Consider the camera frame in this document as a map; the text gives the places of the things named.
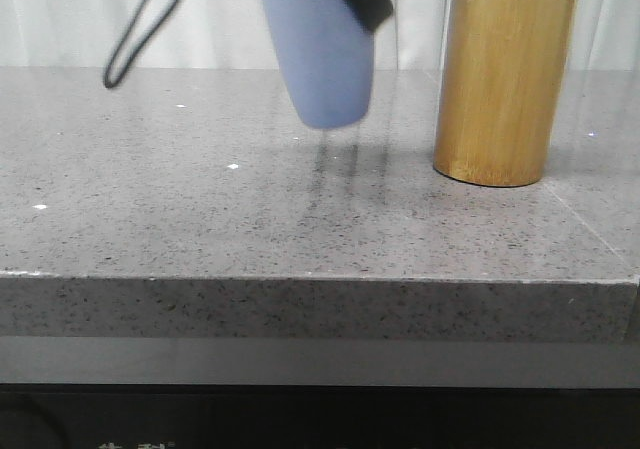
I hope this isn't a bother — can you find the white curtain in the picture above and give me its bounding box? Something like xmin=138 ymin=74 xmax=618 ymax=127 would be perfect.
xmin=1 ymin=0 xmax=639 ymax=70

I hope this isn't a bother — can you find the bamboo cylinder holder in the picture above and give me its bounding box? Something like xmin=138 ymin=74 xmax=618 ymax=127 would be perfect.
xmin=433 ymin=0 xmax=577 ymax=187

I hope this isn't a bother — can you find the black cable loop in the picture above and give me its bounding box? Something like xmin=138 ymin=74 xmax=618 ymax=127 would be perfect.
xmin=102 ymin=0 xmax=197 ymax=89

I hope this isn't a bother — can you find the blue plastic cup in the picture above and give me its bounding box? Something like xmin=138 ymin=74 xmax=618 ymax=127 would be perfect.
xmin=262 ymin=0 xmax=374 ymax=129

